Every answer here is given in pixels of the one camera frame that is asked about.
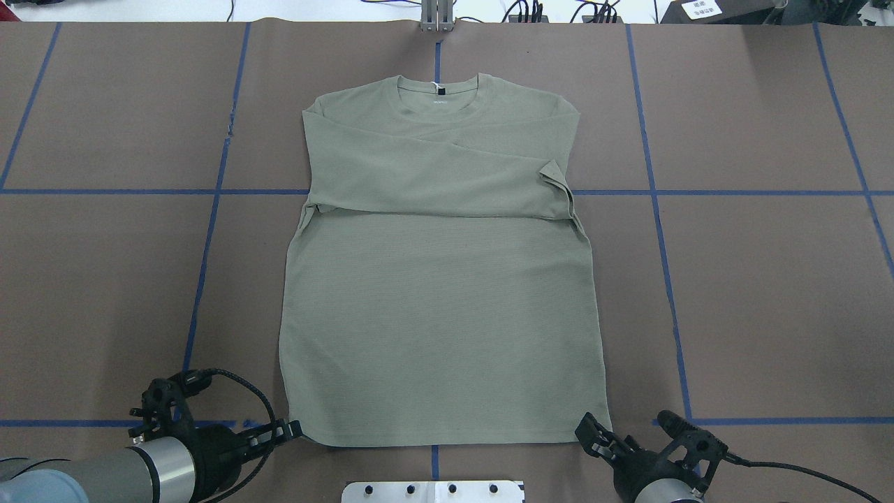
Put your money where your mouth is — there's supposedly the aluminium frame post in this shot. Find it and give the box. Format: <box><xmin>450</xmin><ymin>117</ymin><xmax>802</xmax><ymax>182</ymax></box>
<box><xmin>418</xmin><ymin>0</ymin><xmax>455</xmax><ymax>33</ymax></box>

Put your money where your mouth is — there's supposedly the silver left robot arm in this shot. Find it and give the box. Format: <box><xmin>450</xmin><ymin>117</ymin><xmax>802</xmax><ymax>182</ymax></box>
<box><xmin>2</xmin><ymin>419</ymin><xmax>303</xmax><ymax>502</ymax></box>

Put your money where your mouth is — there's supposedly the black braided cable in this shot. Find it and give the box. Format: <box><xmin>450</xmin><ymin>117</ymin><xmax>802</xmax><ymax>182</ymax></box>
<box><xmin>196</xmin><ymin>368</ymin><xmax>280</xmax><ymax>503</ymax></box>
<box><xmin>723</xmin><ymin>453</ymin><xmax>884</xmax><ymax>503</ymax></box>

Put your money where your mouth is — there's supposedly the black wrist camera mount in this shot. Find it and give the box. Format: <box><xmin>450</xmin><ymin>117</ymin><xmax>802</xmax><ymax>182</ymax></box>
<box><xmin>657</xmin><ymin>410</ymin><xmax>729</xmax><ymax>493</ymax></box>
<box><xmin>128</xmin><ymin>370</ymin><xmax>212</xmax><ymax>443</ymax></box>

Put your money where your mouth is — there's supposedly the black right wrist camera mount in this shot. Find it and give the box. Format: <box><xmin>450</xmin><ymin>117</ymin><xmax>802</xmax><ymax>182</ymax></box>
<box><xmin>657</xmin><ymin>410</ymin><xmax>729</xmax><ymax>493</ymax></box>

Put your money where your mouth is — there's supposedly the black box with label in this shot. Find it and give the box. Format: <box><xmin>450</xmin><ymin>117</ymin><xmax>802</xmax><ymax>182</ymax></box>
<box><xmin>659</xmin><ymin>1</ymin><xmax>782</xmax><ymax>25</ymax></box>

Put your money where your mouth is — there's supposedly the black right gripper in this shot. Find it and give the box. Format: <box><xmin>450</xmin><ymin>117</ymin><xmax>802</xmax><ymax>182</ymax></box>
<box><xmin>574</xmin><ymin>411</ymin><xmax>689</xmax><ymax>502</ymax></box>

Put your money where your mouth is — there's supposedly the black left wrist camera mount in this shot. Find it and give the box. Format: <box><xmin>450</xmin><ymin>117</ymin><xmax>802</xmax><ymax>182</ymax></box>
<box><xmin>128</xmin><ymin>370</ymin><xmax>212</xmax><ymax>443</ymax></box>

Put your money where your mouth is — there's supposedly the black braided left cable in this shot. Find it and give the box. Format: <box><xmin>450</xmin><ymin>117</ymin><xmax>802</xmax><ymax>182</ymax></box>
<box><xmin>196</xmin><ymin>368</ymin><xmax>280</xmax><ymax>503</ymax></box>

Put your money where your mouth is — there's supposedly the black braided right cable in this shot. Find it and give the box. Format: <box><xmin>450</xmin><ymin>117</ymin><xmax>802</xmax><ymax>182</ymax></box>
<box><xmin>723</xmin><ymin>453</ymin><xmax>884</xmax><ymax>503</ymax></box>

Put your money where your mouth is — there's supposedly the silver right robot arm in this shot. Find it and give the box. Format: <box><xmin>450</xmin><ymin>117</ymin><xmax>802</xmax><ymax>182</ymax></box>
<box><xmin>575</xmin><ymin>410</ymin><xmax>717</xmax><ymax>502</ymax></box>

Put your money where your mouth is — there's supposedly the brown paper table cover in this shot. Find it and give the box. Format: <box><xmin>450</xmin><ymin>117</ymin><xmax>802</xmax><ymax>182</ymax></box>
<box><xmin>2</xmin><ymin>19</ymin><xmax>892</xmax><ymax>501</ymax></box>

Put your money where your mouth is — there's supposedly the olive green long-sleeve shirt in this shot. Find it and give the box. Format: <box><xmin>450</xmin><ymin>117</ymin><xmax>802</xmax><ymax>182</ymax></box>
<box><xmin>279</xmin><ymin>74</ymin><xmax>612</xmax><ymax>448</ymax></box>

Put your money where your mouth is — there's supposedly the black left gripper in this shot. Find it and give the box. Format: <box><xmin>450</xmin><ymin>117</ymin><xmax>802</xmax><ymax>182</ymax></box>
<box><xmin>183</xmin><ymin>419</ymin><xmax>304</xmax><ymax>493</ymax></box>

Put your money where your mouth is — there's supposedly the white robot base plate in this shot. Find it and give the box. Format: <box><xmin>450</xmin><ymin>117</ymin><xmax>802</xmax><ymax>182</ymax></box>
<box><xmin>341</xmin><ymin>480</ymin><xmax>526</xmax><ymax>502</ymax></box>

